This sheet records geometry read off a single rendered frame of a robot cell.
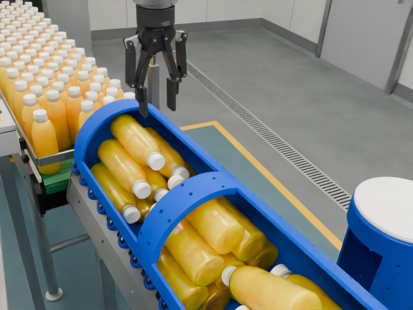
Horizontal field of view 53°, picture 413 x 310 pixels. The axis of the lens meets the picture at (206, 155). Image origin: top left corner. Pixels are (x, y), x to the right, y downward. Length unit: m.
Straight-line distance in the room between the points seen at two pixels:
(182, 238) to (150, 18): 0.43
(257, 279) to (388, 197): 0.61
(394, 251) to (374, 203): 0.14
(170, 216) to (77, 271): 1.60
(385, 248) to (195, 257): 0.54
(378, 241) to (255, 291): 0.51
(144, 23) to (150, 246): 0.43
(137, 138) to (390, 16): 4.01
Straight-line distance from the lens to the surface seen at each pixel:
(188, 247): 0.82
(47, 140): 1.40
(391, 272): 1.21
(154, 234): 0.81
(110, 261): 1.19
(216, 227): 0.78
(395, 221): 1.18
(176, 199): 0.81
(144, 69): 0.87
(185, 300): 0.83
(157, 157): 0.99
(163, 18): 0.83
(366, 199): 1.22
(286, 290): 0.69
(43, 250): 2.03
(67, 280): 2.33
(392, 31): 4.78
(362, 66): 5.07
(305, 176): 3.12
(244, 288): 0.75
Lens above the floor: 1.72
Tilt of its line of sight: 32 degrees down
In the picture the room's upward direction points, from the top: 4 degrees clockwise
